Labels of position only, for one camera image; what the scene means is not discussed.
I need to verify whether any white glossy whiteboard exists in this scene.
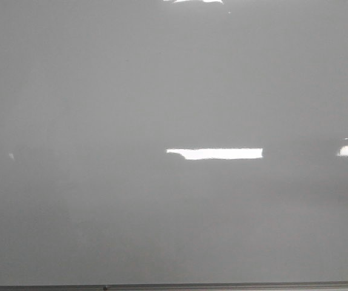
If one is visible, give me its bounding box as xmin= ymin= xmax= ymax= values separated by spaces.
xmin=0 ymin=1 xmax=348 ymax=285

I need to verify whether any grey aluminium whiteboard frame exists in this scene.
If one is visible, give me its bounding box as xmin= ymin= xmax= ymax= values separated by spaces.
xmin=0 ymin=281 xmax=348 ymax=290

